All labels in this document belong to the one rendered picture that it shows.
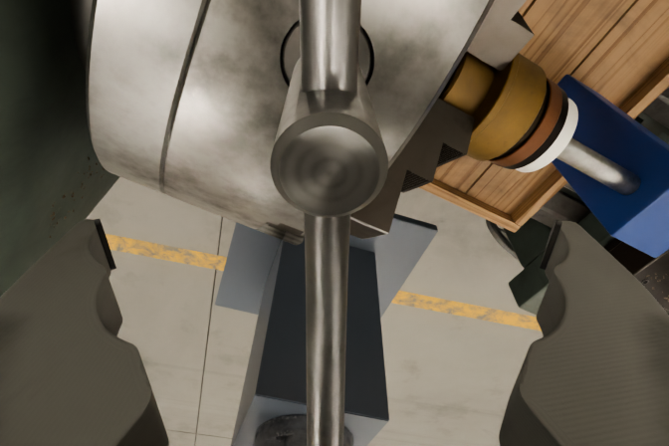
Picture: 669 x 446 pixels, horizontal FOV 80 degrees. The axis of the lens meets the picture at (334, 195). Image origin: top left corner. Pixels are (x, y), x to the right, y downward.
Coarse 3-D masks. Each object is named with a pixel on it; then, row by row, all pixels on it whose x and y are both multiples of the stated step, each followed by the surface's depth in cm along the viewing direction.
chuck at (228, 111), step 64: (256, 0) 14; (384, 0) 14; (448, 0) 14; (192, 64) 15; (256, 64) 15; (384, 64) 15; (448, 64) 15; (192, 128) 17; (256, 128) 16; (384, 128) 16; (192, 192) 21; (256, 192) 19
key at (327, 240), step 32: (320, 0) 7; (352, 0) 7; (320, 32) 8; (352, 32) 8; (320, 64) 8; (352, 64) 8; (320, 224) 10; (320, 256) 10; (320, 288) 11; (320, 320) 11; (320, 352) 12; (320, 384) 12; (320, 416) 12
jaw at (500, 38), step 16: (496, 0) 25; (512, 0) 25; (496, 16) 26; (512, 16) 25; (480, 32) 26; (496, 32) 26; (512, 32) 26; (528, 32) 26; (480, 48) 27; (496, 48) 27; (512, 48) 27; (496, 64) 28
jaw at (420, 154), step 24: (432, 120) 27; (456, 120) 28; (408, 144) 26; (432, 144) 27; (456, 144) 28; (408, 168) 26; (432, 168) 27; (384, 192) 25; (360, 216) 24; (384, 216) 25
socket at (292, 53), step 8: (296, 24) 14; (296, 32) 14; (360, 32) 14; (288, 40) 14; (296, 40) 14; (360, 40) 14; (288, 48) 14; (296, 48) 14; (360, 48) 15; (368, 48) 15; (288, 56) 15; (296, 56) 15; (360, 56) 15; (368, 56) 15; (288, 64) 15; (360, 64) 15; (368, 64) 15; (288, 72) 15; (368, 72) 15; (288, 80) 15
